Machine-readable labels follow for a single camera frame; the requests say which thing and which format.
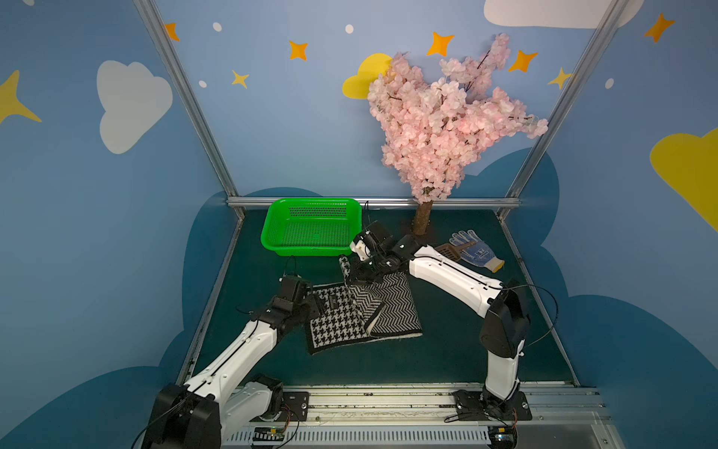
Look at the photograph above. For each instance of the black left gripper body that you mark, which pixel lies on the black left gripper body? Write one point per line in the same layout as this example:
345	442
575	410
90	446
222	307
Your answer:
312	304

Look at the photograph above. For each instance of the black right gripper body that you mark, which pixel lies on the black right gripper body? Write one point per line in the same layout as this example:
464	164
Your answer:
355	272

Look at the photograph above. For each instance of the black white knitted scarf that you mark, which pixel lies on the black white knitted scarf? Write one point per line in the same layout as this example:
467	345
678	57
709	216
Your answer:
368	313

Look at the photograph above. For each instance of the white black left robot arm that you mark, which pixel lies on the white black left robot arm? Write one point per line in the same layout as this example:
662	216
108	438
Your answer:
204	410

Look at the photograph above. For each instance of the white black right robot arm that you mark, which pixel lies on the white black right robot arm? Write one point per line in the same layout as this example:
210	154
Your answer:
376	254

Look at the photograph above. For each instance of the green plastic basket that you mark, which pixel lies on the green plastic basket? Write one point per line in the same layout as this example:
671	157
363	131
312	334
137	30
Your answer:
312	226

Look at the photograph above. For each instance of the brown plastic slotted scoop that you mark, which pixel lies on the brown plastic slotted scoop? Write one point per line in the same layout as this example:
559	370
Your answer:
449	251

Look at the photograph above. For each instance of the blue dotted work glove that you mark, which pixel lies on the blue dotted work glove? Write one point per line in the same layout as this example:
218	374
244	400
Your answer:
476	252

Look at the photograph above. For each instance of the pink cherry blossom tree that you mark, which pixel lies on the pink cherry blossom tree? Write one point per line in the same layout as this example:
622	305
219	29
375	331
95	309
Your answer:
434	130

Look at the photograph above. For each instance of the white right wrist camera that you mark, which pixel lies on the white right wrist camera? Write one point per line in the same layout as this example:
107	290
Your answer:
359	247

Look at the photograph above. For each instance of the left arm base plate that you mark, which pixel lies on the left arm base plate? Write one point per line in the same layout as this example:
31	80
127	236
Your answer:
295	404

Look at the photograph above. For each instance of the aluminium front rail track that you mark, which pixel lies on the aluminium front rail track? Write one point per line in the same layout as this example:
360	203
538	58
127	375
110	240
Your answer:
423	416

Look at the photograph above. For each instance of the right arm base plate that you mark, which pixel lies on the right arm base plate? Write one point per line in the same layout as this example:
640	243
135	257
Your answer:
477	406

